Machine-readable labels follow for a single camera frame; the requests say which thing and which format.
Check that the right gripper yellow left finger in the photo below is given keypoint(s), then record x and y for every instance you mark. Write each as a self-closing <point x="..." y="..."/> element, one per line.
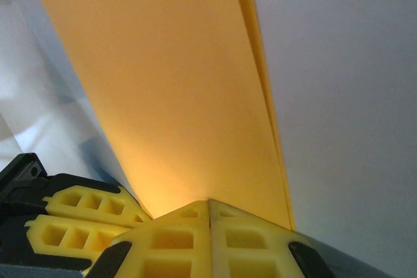
<point x="169" y="245"/>

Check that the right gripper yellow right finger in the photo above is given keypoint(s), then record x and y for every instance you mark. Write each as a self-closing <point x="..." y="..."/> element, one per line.
<point x="247" y="245"/>

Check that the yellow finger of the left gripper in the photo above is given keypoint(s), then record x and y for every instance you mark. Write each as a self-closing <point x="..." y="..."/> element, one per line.
<point x="65" y="235"/>
<point x="84" y="203"/>

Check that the yellow paper sheet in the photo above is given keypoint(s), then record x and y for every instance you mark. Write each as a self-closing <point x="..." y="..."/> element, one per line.
<point x="163" y="79"/>

